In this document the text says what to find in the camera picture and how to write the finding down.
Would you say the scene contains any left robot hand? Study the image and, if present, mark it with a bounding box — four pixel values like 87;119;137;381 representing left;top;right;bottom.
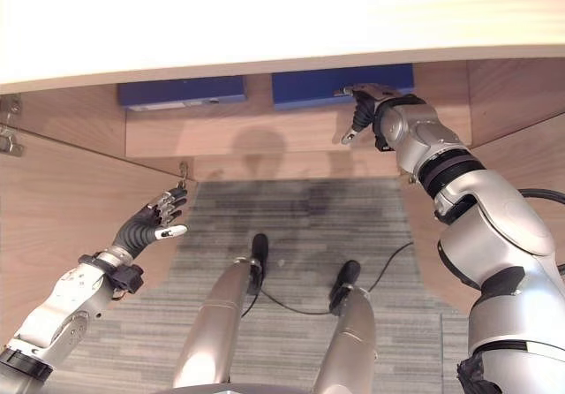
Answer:
111;183;190;261

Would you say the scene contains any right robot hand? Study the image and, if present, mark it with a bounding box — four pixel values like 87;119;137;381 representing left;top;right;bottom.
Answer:
334;82;417;146

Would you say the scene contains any silver right robot leg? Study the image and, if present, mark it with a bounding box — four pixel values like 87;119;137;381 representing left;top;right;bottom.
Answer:
312;259;378;394

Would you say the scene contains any wooden office cabinet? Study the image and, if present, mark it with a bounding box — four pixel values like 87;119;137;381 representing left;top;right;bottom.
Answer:
0;0;565;183

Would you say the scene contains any blue folder with label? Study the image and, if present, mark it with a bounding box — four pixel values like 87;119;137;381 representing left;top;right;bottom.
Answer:
116;75;249;112

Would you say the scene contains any black cable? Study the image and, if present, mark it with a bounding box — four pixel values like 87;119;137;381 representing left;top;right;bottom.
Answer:
240;240;415;316

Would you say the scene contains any silver robot leg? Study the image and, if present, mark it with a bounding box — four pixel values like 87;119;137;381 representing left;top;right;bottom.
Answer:
171;232;270;390
312;259;378;394

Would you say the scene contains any silver left robot leg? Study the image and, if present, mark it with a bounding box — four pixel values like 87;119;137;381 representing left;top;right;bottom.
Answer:
171;232;270;390

